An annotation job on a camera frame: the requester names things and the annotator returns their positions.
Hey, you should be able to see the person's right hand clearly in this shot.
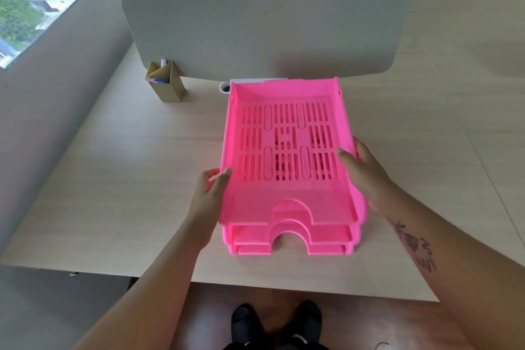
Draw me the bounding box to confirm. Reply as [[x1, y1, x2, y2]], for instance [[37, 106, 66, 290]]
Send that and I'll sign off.
[[336, 136, 397, 216]]

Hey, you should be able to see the person's left hand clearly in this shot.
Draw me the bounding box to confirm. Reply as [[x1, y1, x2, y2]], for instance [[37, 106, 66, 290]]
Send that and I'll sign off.
[[186, 168, 233, 240]]

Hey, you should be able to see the pink slotted paper tray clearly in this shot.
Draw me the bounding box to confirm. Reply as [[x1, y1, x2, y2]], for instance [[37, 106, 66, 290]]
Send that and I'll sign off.
[[218, 77, 369, 226]]

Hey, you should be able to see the person's right forearm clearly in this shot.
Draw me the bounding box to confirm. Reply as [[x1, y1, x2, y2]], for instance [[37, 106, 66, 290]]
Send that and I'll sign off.
[[374, 192, 525, 350]]

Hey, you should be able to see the person's left forearm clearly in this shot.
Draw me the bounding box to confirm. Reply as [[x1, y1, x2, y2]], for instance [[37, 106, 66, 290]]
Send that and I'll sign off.
[[72, 218, 218, 350]]

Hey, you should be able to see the white plastic holder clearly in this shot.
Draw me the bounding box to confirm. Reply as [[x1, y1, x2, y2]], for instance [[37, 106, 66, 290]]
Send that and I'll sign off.
[[218, 77, 290, 95]]

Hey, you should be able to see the gold cardboard pen holder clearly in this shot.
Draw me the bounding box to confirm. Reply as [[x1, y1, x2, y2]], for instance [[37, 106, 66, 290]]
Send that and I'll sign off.
[[145, 60, 186, 103]]

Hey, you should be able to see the grey desk divider panel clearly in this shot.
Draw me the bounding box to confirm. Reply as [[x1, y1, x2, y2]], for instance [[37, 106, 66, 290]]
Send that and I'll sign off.
[[122, 0, 412, 81]]

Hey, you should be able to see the person's left black shoe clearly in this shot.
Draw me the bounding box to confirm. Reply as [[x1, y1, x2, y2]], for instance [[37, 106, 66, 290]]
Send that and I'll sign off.
[[231, 303, 268, 350]]

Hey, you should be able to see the person's black shoe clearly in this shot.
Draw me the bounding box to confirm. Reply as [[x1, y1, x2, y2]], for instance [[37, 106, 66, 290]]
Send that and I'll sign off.
[[231, 303, 268, 350], [282, 300, 329, 350]]

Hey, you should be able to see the person's right black shoe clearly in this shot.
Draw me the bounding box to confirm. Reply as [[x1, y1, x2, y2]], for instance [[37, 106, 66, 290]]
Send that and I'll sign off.
[[282, 300, 329, 350]]

